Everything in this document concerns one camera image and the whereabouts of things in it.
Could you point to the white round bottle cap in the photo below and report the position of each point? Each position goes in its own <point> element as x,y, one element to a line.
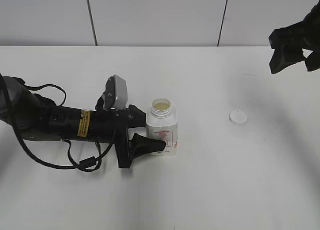
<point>238,117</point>

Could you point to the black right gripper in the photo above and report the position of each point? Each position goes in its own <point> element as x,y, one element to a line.
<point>288,42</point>

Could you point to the white square yogurt bottle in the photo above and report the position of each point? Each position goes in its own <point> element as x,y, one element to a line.
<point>162,124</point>

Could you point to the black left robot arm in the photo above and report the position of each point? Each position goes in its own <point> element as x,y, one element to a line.
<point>37,118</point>

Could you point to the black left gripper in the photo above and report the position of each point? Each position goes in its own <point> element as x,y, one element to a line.
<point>112,127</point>

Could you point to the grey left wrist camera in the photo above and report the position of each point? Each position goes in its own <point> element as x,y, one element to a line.
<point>115,94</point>

